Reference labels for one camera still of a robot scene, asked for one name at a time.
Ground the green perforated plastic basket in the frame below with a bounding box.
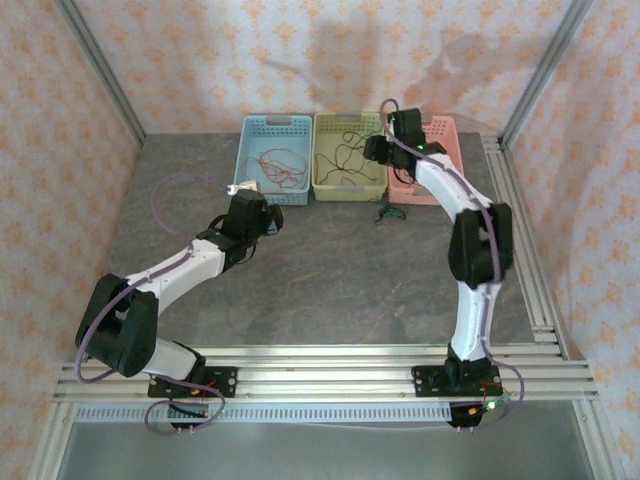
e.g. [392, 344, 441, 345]
[311, 111, 391, 203]

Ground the thin black cable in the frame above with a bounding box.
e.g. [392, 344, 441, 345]
[392, 167, 419, 194]

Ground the pink perforated plastic basket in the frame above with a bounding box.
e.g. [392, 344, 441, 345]
[387, 114, 465, 206]

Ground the green cable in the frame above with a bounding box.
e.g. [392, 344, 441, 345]
[374, 198, 410, 225]

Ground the blue perforated plastic basket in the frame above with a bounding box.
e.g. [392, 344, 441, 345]
[233, 114, 314, 207]

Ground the grey metal panel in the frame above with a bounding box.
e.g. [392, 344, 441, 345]
[57, 419, 591, 480]

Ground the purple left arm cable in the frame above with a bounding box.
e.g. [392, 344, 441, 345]
[73, 172, 227, 437]

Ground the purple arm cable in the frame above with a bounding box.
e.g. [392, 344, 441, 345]
[379, 98, 526, 432]
[73, 172, 227, 437]

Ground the aluminium table side rail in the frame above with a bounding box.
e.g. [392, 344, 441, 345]
[479, 132, 571, 361]

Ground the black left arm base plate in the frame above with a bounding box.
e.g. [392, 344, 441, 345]
[148, 366, 239, 400]

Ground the aluminium mounting rail frame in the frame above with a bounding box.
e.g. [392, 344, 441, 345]
[52, 343, 601, 404]

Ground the aluminium frame post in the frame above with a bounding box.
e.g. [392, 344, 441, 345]
[499, 0, 596, 147]
[53, 0, 149, 147]

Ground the slotted grey cable duct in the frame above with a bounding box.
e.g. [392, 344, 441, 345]
[74, 403, 454, 425]

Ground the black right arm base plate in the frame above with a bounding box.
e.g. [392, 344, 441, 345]
[411, 364, 503, 400]

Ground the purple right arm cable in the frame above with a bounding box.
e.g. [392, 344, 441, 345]
[379, 98, 526, 432]

